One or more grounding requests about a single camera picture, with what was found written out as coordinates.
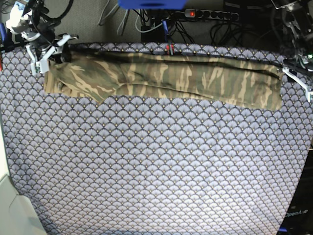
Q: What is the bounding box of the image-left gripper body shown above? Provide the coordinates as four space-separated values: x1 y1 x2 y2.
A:
5 14 65 60

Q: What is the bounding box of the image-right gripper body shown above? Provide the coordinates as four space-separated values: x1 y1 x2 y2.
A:
279 44 313 78

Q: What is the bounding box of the camouflage T-shirt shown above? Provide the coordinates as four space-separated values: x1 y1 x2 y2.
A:
44 50 283 110

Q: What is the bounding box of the image-left robot arm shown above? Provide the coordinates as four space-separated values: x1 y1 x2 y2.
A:
0 0 79 75

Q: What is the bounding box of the image-right robot arm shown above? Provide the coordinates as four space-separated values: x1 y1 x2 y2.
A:
271 0 313 103

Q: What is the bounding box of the blue fan-pattern table cloth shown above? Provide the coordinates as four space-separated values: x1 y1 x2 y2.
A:
0 49 313 235

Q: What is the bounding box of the black power strip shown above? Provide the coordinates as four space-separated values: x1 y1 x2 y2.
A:
184 9 240 22

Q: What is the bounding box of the red black table clamp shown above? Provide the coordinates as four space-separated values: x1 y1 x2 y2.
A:
166 44 175 55

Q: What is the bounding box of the black OpenArm box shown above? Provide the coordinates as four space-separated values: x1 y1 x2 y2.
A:
277 150 313 235

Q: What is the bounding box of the white plastic bin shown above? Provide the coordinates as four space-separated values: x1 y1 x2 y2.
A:
0 117 47 235

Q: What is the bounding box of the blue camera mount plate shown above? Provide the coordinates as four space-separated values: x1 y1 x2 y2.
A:
118 0 186 9

